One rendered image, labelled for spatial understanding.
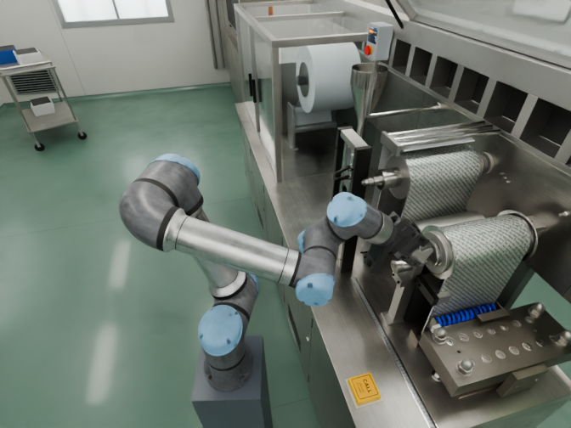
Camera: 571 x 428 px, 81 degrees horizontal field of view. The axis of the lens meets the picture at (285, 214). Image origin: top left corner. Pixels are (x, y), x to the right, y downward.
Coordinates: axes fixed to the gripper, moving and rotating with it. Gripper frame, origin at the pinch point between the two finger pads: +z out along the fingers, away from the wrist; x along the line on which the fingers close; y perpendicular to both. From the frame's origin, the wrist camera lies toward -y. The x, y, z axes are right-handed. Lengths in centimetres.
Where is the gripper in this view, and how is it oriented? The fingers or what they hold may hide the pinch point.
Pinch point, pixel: (418, 260)
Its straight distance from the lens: 98.9
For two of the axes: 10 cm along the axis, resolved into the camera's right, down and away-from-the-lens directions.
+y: 6.1, -7.0, -3.6
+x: -2.5, -6.1, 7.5
